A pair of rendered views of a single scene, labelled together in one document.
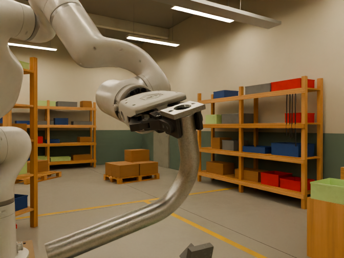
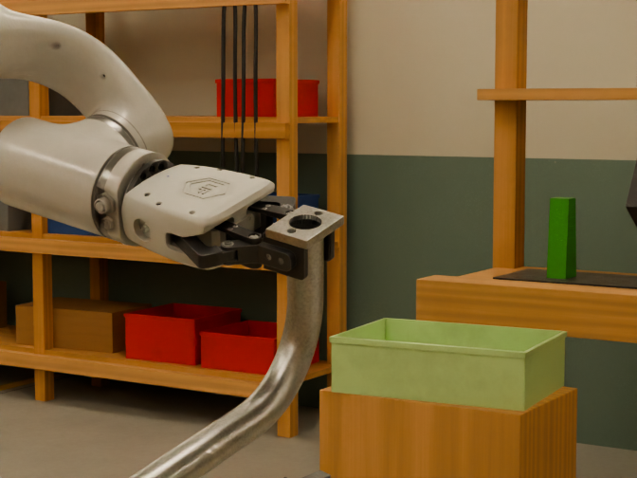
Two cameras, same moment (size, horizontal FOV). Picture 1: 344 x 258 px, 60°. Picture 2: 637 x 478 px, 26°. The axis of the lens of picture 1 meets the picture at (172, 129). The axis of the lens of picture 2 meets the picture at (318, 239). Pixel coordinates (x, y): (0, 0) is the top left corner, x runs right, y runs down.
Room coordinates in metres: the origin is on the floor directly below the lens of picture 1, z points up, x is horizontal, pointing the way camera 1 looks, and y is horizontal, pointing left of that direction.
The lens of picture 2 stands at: (-0.55, 0.48, 1.48)
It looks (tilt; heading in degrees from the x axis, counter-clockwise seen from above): 5 degrees down; 333
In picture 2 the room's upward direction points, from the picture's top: straight up
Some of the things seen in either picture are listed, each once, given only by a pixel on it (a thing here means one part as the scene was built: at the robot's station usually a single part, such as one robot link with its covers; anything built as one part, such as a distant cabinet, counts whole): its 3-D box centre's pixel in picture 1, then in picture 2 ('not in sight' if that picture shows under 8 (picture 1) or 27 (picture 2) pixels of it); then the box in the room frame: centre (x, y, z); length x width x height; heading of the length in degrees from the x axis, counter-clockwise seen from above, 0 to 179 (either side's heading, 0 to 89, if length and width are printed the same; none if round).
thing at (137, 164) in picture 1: (131, 165); not in sight; (7.74, 1.05, 0.37); 1.20 x 0.80 x 0.74; 129
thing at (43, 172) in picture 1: (33, 170); not in sight; (7.72, 3.60, 0.22); 1.20 x 0.80 x 0.44; 161
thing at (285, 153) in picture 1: (248, 139); (66, 180); (6.30, -1.60, 1.10); 3.01 x 0.55 x 2.20; 31
